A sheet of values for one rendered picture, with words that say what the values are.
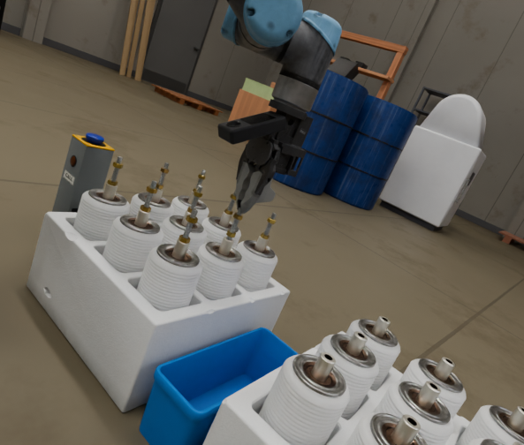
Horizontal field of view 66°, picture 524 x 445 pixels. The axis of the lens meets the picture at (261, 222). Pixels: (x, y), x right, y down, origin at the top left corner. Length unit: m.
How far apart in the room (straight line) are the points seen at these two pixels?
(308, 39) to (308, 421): 0.57
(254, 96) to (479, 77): 5.02
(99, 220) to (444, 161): 4.07
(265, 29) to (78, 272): 0.54
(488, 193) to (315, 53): 8.07
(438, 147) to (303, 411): 4.22
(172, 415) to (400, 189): 4.19
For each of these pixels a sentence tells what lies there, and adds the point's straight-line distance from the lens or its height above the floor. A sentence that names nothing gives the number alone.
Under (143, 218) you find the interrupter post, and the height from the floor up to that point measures 0.27.
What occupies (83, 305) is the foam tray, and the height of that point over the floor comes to 0.09.
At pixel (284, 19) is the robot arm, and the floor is 0.64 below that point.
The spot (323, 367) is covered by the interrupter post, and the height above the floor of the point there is 0.27.
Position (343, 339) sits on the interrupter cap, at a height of 0.25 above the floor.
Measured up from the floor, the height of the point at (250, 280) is 0.20.
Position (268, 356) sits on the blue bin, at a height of 0.07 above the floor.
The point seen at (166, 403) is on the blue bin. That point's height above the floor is 0.09.
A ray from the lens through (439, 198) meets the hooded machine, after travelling 4.58.
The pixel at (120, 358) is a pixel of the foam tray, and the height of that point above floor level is 0.08.
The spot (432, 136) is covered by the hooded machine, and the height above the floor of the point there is 0.89.
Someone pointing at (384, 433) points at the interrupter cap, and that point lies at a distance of 0.55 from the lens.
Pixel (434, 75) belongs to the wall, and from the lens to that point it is 9.44.
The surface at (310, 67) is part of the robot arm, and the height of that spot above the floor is 0.62.
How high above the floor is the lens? 0.54
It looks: 16 degrees down
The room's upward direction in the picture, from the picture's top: 23 degrees clockwise
